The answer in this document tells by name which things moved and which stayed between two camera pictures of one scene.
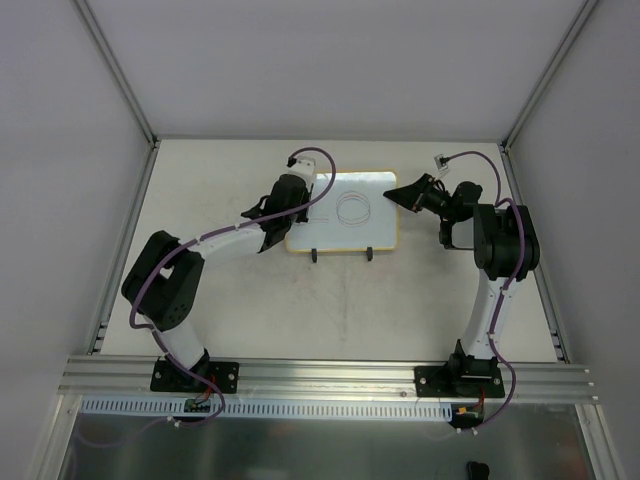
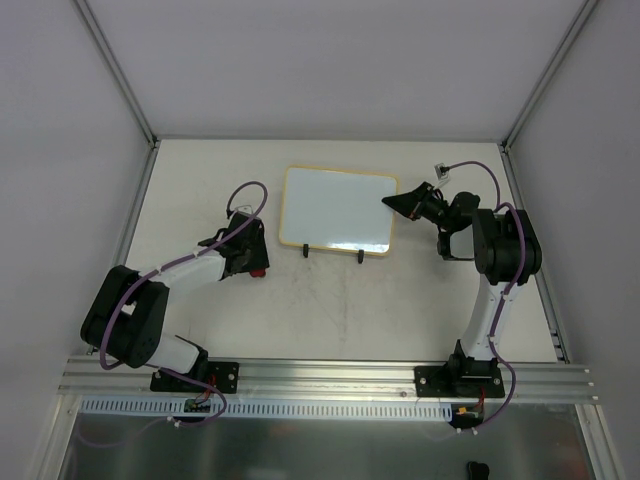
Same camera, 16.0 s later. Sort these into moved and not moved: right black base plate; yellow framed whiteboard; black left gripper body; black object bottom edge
Moved: black left gripper body
Not moved: black object bottom edge; yellow framed whiteboard; right black base plate
